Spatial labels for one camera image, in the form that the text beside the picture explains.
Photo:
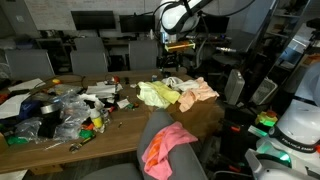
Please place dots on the small white card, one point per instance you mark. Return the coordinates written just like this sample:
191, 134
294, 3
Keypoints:
123, 103

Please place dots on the white tower heater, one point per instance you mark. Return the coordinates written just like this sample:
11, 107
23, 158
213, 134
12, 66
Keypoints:
234, 86

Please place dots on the green plastic item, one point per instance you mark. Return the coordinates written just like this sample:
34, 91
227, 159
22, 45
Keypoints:
86, 133

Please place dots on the bright yellow microfibre cloth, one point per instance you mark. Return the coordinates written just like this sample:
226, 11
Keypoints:
168, 93

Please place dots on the clear plastic bag pile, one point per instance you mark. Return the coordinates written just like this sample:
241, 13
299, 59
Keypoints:
66, 113

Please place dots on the pale green towel cloth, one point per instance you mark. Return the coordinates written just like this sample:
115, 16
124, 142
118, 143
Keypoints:
148, 95

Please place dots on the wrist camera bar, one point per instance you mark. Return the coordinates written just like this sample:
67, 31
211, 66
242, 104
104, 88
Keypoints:
180, 46

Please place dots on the orange plastic item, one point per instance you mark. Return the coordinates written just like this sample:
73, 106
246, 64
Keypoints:
88, 126

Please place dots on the peach shirt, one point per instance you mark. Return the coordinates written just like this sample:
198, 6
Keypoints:
200, 95

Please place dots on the blue bag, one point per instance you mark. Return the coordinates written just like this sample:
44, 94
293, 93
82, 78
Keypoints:
29, 110

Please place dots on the white paper stack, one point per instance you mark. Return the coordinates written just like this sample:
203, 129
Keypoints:
101, 89

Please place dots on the white terry towel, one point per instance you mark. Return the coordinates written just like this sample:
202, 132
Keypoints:
181, 84

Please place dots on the wall whiteboard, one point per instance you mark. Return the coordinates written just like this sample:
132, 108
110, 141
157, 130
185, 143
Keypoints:
50, 13

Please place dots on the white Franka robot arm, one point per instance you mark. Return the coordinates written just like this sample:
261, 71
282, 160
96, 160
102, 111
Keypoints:
300, 123

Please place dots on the small black object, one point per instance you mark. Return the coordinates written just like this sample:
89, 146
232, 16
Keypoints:
126, 80

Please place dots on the white paper sheet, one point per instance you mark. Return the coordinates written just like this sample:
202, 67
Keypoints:
26, 85
13, 106

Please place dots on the silver tape roll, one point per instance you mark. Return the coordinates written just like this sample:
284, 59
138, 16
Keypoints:
50, 108

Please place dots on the green plastic bag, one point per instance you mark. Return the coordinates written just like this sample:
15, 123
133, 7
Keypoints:
16, 140

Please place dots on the black camera on stand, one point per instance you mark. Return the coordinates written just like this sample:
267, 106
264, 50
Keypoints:
314, 26

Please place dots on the red ball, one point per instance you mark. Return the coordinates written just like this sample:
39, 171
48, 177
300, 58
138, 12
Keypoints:
115, 79

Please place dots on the pink shirt with orange stripes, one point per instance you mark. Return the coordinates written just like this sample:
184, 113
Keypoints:
163, 146

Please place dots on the small screw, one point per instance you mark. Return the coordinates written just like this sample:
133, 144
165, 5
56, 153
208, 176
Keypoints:
120, 125

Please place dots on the adjustable wrench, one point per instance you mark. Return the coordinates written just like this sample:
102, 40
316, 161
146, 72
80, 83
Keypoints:
81, 142

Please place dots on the large black monitor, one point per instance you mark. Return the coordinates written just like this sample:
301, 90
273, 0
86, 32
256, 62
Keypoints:
93, 20

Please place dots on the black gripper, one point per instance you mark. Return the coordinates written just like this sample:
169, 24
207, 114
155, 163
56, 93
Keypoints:
170, 59

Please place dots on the emergency stop button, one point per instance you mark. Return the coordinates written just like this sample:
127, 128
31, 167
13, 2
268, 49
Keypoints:
266, 119

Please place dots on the metal shelf rack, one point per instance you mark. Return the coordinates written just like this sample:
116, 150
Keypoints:
283, 20

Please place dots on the white grille heater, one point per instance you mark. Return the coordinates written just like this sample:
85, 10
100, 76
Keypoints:
264, 91

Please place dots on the white bottle yellow label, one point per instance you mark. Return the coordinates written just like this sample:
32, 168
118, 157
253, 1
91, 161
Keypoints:
96, 120

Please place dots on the black round object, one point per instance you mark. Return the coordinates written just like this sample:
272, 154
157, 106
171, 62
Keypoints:
166, 75

